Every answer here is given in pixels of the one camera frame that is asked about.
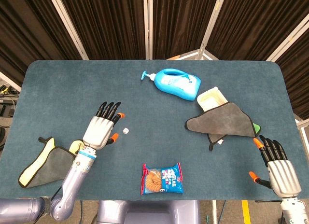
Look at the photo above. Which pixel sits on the white table leg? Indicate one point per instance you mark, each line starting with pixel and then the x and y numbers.
pixel 214 212

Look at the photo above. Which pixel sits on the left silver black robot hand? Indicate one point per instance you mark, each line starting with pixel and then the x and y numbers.
pixel 99 132

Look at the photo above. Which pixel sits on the white metal frame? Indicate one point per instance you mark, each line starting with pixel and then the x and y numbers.
pixel 303 125

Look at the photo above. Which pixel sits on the grey cloth green underside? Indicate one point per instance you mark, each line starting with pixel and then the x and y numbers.
pixel 222 120

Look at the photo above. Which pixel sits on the brown curtain screen panel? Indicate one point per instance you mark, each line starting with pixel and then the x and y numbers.
pixel 253 23
pixel 108 23
pixel 29 28
pixel 178 21
pixel 299 72

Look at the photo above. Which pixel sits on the blue table cover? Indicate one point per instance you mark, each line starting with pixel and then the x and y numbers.
pixel 72 88

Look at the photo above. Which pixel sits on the cream plastic container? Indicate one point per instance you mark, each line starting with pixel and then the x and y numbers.
pixel 210 99

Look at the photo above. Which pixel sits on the blue pump bottle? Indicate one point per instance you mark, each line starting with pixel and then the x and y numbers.
pixel 173 85

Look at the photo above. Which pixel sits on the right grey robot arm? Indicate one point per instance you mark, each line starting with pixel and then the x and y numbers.
pixel 292 209

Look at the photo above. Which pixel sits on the small white die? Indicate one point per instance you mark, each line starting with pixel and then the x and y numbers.
pixel 125 131

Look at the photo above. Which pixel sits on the grey robot torso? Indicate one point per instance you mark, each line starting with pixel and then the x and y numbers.
pixel 144 212

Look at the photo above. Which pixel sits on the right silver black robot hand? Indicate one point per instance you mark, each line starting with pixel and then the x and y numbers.
pixel 283 178

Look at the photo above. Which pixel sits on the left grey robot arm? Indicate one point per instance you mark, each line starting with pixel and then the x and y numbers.
pixel 72 178

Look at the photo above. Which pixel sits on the blue cookie bag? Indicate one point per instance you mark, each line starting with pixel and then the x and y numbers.
pixel 166 180

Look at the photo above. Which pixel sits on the grey cloth yellow underside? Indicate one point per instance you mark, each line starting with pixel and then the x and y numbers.
pixel 48 166

